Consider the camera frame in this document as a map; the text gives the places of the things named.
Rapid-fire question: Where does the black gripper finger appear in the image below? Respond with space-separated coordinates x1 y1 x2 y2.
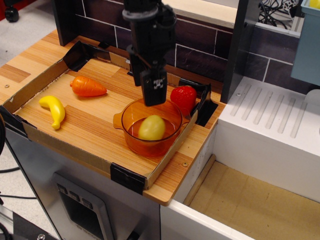
140 68 168 107
130 56 145 87

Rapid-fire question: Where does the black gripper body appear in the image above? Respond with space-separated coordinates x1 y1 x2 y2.
126 4 177 70

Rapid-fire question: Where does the yellow toy potato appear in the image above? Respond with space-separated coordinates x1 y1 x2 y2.
138 115 166 141

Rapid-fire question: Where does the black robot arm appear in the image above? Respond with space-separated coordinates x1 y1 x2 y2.
122 0 177 107

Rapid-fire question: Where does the orange transparent plastic pot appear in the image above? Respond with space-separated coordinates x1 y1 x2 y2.
113 99 191 157

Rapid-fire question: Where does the cardboard fence with black tape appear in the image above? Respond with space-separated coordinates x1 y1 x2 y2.
0 41 222 204

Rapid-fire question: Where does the red toy strawberry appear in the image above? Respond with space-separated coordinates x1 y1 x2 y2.
170 85 197 116

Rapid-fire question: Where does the orange toy carrot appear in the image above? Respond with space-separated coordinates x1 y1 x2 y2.
69 76 107 97

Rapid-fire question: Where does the yellow toy banana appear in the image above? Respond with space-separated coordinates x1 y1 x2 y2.
38 95 66 130

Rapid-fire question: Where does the black caster wheel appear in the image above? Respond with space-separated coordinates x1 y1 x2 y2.
4 6 19 23

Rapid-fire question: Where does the silver toy oven front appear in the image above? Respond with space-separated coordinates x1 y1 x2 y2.
6 129 161 240

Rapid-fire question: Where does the white toy sink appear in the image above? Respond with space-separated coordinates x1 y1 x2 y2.
160 78 320 240

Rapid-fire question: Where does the light blue bin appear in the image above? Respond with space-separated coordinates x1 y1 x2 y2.
291 0 320 85

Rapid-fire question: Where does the dark grey upright post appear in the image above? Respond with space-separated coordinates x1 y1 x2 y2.
220 0 260 104

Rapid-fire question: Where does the black cable bundle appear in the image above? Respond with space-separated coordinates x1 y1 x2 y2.
258 0 305 32

